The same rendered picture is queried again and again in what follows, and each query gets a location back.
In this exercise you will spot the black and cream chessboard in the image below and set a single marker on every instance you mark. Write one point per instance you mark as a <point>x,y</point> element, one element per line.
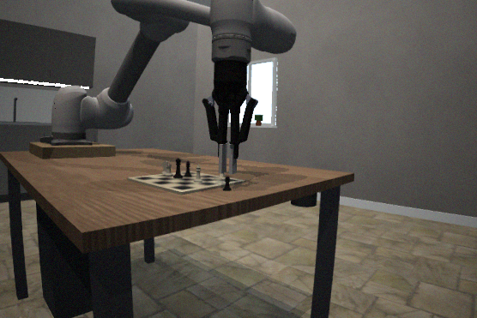
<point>185,185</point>

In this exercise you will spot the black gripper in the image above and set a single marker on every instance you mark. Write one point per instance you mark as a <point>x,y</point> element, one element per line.
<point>230,92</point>

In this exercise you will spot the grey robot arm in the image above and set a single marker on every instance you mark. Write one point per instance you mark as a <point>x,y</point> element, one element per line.
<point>233,23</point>

